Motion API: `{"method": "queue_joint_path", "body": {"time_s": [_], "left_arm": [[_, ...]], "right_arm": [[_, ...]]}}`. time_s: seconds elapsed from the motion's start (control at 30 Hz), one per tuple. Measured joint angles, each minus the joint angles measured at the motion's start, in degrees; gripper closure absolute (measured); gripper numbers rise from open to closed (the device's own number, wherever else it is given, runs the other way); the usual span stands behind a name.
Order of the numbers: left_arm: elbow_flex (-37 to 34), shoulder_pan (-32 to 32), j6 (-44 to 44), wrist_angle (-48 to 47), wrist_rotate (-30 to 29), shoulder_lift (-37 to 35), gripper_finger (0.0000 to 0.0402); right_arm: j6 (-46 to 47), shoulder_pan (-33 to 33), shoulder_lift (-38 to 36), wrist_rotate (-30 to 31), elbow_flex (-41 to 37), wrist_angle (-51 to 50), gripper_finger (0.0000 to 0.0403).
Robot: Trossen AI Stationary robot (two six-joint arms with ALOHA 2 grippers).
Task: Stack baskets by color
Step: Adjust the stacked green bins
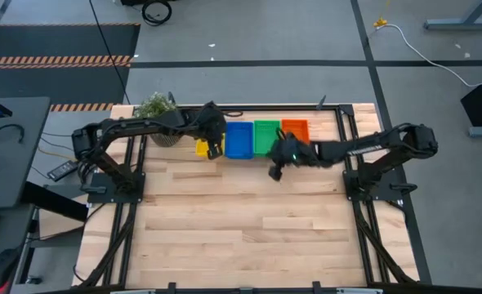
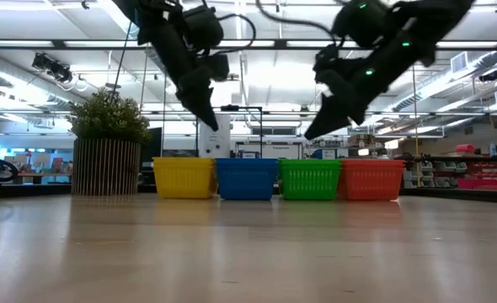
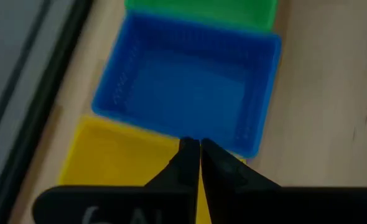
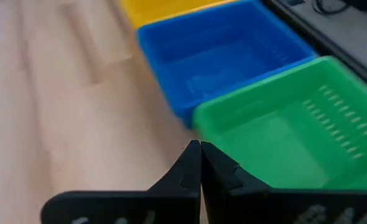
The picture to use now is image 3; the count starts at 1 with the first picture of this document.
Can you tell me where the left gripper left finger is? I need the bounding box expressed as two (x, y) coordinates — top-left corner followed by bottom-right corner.
(32, 138), (201, 224)

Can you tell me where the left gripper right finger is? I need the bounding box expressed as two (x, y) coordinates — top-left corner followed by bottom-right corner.
(200, 138), (367, 224)

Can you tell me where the yellow plastic basket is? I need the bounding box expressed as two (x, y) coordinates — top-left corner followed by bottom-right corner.
(57, 114), (248, 224)

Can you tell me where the blue plastic basket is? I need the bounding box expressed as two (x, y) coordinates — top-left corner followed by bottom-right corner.
(91, 9), (283, 159)

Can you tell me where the green plastic basket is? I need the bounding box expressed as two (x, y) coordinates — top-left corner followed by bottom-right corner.
(123, 0), (279, 34)

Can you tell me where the black aluminium rig frame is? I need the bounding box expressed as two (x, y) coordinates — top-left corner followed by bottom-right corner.
(0, 0), (95, 224)

